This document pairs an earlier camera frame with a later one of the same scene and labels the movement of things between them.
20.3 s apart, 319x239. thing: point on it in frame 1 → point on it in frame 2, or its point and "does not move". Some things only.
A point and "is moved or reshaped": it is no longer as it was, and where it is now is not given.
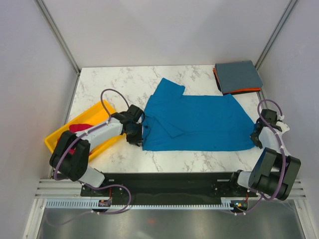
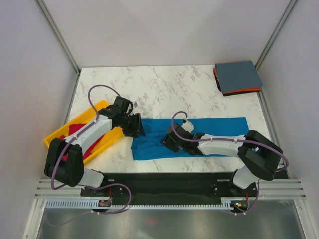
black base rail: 166,188 does not move
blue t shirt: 173,121 is moved or reshaped
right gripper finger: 254,135 → 168,140
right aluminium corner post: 274,36 does not move
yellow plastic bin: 96,115 does not move
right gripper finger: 257,143 → 171,147
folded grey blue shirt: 238,75 does not move
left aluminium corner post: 62,40 does not move
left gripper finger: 143,120 → 135,119
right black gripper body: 256,141 → 178,144
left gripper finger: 138,143 → 135,133
